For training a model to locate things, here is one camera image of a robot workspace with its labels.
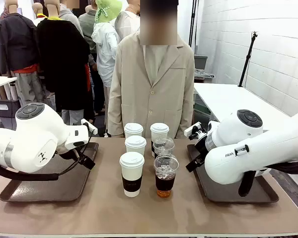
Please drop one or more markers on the person in gray hoodie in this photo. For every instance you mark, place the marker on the person in gray hoodie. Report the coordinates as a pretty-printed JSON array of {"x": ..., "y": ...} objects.
[{"x": 69, "y": 17}]

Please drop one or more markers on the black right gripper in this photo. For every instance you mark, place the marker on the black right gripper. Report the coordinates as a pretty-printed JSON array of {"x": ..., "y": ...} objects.
[{"x": 202, "y": 147}]

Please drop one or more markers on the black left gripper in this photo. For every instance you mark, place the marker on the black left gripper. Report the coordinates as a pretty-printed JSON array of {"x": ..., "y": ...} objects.
[{"x": 67, "y": 154}]

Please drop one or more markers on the green crate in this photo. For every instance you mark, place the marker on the green crate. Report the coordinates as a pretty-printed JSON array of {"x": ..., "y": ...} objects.
[{"x": 201, "y": 106}]

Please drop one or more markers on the clear iced coffee cup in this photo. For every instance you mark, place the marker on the clear iced coffee cup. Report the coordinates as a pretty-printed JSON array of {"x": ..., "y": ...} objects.
[
  {"x": 164, "y": 146},
  {"x": 166, "y": 178}
]

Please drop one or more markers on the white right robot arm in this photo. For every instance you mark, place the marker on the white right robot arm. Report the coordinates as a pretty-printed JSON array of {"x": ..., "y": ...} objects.
[{"x": 238, "y": 153}]

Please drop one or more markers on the person in gray-green jacket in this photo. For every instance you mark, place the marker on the person in gray-green jacket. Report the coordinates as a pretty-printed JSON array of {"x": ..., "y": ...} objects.
[{"x": 88, "y": 27}]

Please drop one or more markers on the white lidded paper coffee cup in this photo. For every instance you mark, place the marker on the white lidded paper coffee cup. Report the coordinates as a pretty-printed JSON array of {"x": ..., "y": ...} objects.
[
  {"x": 133, "y": 129},
  {"x": 159, "y": 130},
  {"x": 135, "y": 145},
  {"x": 131, "y": 173}
]

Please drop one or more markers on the mannequin with red yellow collar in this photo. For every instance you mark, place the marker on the mannequin with red yellow collar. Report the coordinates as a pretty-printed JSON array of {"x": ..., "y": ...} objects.
[{"x": 38, "y": 10}]

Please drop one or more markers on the clear plastic container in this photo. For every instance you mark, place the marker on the clear plastic container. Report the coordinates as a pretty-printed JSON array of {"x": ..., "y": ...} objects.
[{"x": 203, "y": 75}]

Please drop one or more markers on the gray storage box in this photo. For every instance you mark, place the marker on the gray storage box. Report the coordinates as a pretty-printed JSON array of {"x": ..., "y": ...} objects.
[{"x": 5, "y": 107}]

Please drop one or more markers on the mannequin in white shirt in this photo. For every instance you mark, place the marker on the mannequin in white shirt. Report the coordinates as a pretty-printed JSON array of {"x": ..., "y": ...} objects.
[{"x": 126, "y": 23}]

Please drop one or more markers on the black tripod stand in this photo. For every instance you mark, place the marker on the black tripod stand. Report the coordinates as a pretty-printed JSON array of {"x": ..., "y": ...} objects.
[{"x": 248, "y": 59}]

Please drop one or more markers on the green bucket hat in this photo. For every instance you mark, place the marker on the green bucket hat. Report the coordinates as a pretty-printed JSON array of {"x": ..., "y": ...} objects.
[{"x": 108, "y": 10}]

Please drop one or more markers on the mannequin in black robe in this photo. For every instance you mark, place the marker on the mannequin in black robe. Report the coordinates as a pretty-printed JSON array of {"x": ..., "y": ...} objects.
[{"x": 62, "y": 57}]

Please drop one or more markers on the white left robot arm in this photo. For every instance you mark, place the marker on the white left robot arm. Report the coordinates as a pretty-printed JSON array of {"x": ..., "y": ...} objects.
[{"x": 34, "y": 138}]

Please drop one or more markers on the person in beige coat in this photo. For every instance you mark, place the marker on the person in beige coat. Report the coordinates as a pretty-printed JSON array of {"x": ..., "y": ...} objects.
[{"x": 149, "y": 99}]

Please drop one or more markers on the gray plastic bin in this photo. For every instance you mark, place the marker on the gray plastic bin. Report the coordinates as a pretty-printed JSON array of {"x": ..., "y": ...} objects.
[{"x": 200, "y": 62}]

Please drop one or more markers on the mannequin in dark jacket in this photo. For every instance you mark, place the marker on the mannequin in dark jacket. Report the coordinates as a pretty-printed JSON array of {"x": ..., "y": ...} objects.
[{"x": 15, "y": 42}]

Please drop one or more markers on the black light stand pole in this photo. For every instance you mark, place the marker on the black light stand pole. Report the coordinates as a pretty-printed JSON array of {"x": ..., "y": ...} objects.
[{"x": 193, "y": 22}]

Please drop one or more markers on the white paper roll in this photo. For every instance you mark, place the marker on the white paper roll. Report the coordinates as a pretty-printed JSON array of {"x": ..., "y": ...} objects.
[
  {"x": 7, "y": 92},
  {"x": 13, "y": 91}
]

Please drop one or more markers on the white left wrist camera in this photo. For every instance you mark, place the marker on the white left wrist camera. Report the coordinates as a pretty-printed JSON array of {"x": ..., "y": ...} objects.
[{"x": 89, "y": 126}]

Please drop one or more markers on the mannequin in white jacket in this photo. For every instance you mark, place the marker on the mannequin in white jacket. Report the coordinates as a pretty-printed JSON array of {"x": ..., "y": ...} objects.
[{"x": 105, "y": 47}]

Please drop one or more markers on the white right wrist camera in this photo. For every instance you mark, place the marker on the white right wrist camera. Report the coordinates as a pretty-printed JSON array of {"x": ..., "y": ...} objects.
[{"x": 191, "y": 129}]

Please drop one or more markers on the large white table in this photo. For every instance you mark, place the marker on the large white table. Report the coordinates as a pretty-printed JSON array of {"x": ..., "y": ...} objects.
[{"x": 226, "y": 99}]

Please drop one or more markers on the dark brown plastic tray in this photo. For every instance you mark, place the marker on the dark brown plastic tray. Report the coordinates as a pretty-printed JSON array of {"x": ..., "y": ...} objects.
[
  {"x": 64, "y": 188},
  {"x": 226, "y": 193}
]

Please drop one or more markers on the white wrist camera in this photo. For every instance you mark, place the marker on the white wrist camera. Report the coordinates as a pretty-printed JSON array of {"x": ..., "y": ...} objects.
[
  {"x": 89, "y": 126},
  {"x": 191, "y": 129}
]

